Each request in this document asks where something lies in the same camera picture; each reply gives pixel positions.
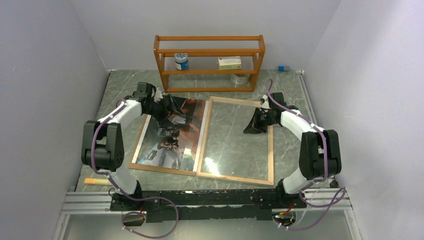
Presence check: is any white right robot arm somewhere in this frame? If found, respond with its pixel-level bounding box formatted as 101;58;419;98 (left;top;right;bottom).
243;92;342;208

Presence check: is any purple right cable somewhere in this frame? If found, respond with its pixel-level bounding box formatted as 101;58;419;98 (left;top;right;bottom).
266;78;347;232

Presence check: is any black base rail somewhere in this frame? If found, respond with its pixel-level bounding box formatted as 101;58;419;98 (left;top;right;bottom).
109;187;306;223

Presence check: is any purple cable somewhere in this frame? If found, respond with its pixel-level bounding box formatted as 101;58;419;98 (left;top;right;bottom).
266;78;347;232
90;99;180;240

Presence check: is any white green box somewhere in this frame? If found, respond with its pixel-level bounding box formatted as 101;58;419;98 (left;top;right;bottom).
217;56;242;71

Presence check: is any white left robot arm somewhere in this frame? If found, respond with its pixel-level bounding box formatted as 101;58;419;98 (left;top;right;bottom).
81;82;186;210

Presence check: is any printed photo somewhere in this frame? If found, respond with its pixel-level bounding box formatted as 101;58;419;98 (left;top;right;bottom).
129;97;209;176

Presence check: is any blue white jar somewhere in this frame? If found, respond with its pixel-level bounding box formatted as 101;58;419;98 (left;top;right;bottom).
174;53;189;71

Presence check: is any wooden picture frame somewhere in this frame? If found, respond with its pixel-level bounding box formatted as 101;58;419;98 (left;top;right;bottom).
196;96;275;186

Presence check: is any blue capped bottle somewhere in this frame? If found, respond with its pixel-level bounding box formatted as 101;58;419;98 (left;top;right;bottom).
277;65;291;72

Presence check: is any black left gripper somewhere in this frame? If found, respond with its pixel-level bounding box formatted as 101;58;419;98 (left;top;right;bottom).
145;94;186;128

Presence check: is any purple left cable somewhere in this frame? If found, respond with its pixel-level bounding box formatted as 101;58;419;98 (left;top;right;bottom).
90;99;180;240

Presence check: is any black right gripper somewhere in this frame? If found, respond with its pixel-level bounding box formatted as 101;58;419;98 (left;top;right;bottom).
244;107;277;134

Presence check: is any yellow glue stick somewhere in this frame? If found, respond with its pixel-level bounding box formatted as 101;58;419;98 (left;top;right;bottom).
84;178;111;185

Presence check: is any silver tape roll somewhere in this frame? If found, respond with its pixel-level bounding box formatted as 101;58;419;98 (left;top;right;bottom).
230;73;250;85

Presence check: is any clear acrylic sheet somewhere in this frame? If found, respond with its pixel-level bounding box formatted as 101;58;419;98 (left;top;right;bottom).
202;100;270;181

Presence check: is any orange wooden shelf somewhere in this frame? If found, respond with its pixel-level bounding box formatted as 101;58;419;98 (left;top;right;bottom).
153;34;266;93

